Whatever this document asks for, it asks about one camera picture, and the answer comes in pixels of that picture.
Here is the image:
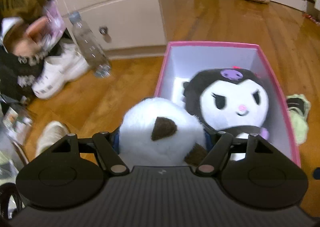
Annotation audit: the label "white panda plush ball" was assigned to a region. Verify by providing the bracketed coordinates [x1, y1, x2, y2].
[112, 97, 208, 168]

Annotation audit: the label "Kuromi plush doll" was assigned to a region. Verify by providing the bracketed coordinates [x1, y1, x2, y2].
[182, 66, 271, 162]

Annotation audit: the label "green yarn ball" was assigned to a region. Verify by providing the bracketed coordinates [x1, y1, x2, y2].
[286, 94, 311, 146]

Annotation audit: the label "beige slipper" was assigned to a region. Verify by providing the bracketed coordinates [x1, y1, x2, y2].
[35, 121, 69, 157]

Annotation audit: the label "white clog shoe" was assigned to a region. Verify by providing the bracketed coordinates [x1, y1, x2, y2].
[32, 39, 89, 99]

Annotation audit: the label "pink open box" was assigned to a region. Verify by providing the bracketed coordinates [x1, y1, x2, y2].
[155, 41, 300, 165]

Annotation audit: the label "clear plastic water bottle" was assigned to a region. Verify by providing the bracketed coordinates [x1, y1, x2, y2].
[69, 12, 111, 78]

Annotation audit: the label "black printed tote bag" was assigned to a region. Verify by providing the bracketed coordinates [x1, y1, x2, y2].
[1, 16, 66, 101]

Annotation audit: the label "beige drawer cabinet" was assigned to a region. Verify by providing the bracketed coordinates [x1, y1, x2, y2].
[55, 0, 175, 59]

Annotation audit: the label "red snack wrapper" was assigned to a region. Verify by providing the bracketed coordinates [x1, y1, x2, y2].
[302, 13, 320, 25]

